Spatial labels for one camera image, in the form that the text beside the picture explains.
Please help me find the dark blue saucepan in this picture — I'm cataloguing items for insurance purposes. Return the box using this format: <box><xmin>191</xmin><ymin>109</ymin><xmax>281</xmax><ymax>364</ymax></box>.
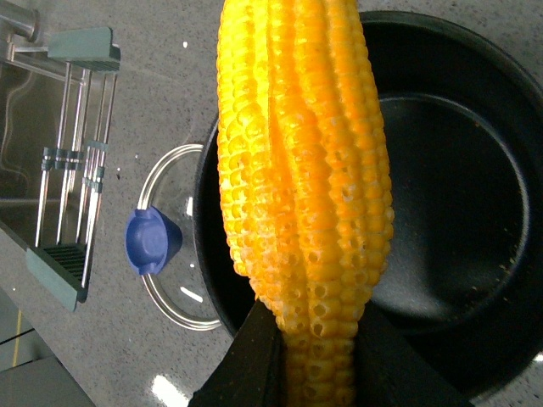
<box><xmin>194</xmin><ymin>12</ymin><xmax>542</xmax><ymax>402</ymax></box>

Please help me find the stainless steel sink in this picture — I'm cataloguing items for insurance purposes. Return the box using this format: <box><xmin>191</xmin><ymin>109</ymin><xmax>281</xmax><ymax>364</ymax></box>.
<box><xmin>1</xmin><ymin>1</ymin><xmax>86</xmax><ymax>248</ymax></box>

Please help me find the glass lid with blue knob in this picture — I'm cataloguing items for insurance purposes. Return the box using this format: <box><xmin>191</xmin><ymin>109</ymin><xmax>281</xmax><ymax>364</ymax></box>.
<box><xmin>125</xmin><ymin>143</ymin><xmax>221</xmax><ymax>332</ymax></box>

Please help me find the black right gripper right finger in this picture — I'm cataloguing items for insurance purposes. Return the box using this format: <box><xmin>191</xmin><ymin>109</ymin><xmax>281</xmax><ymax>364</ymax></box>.
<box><xmin>355</xmin><ymin>303</ymin><xmax>472</xmax><ymax>406</ymax></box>

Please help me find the yellow corn cob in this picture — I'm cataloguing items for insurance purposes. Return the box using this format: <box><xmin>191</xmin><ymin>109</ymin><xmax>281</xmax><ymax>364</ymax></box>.
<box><xmin>216</xmin><ymin>1</ymin><xmax>394</xmax><ymax>406</ymax></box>

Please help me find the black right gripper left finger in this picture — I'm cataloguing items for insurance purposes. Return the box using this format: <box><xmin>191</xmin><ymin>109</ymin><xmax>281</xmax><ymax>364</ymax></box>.
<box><xmin>188</xmin><ymin>301</ymin><xmax>283</xmax><ymax>406</ymax></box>

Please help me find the steel sink drying rack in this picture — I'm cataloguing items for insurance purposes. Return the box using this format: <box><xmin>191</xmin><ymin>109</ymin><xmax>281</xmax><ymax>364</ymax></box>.
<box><xmin>26</xmin><ymin>26</ymin><xmax>121</xmax><ymax>312</ymax></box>

